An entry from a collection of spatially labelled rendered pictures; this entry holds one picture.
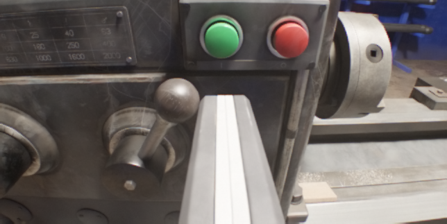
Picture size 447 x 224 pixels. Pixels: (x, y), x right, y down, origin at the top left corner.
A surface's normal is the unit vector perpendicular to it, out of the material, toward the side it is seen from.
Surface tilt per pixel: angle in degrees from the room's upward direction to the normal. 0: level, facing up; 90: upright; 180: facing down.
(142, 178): 90
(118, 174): 90
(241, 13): 90
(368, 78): 79
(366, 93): 90
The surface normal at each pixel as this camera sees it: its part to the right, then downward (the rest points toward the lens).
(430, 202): 0.01, -0.40
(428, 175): 0.00, -0.86
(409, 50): 0.02, 0.51
